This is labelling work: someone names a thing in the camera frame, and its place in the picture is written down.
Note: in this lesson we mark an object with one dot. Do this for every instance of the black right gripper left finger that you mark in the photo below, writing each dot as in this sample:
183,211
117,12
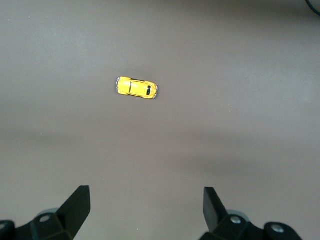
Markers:
72,212

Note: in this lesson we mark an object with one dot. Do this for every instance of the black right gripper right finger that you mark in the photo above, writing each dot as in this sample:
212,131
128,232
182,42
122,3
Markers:
215,215

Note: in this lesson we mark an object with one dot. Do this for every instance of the brown table cover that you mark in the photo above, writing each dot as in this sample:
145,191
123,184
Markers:
160,150

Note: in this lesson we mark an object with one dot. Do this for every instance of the yellow beetle toy car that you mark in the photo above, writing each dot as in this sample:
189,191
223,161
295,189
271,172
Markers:
136,88

